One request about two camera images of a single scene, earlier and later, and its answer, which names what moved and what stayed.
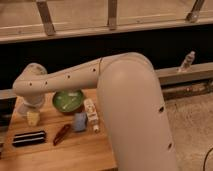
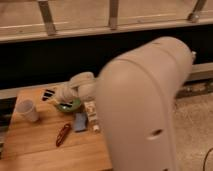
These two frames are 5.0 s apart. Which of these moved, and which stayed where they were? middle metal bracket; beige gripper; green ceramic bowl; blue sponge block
Moved: beige gripper
Stayed: blue sponge block; middle metal bracket; green ceramic bowl
